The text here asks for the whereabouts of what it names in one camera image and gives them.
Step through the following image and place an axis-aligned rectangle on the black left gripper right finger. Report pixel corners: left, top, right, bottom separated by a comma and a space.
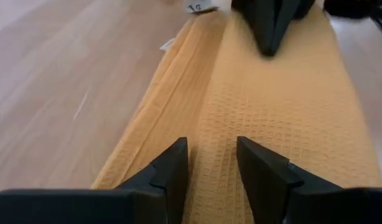
236, 136, 345, 224

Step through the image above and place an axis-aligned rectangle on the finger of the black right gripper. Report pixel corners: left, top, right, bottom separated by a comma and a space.
268, 0, 301, 57
243, 0, 284, 57

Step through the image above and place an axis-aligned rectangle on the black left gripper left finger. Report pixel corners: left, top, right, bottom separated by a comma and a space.
114, 137, 190, 224

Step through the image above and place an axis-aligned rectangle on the orange waffle weave towel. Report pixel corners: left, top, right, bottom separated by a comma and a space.
90, 0, 382, 224

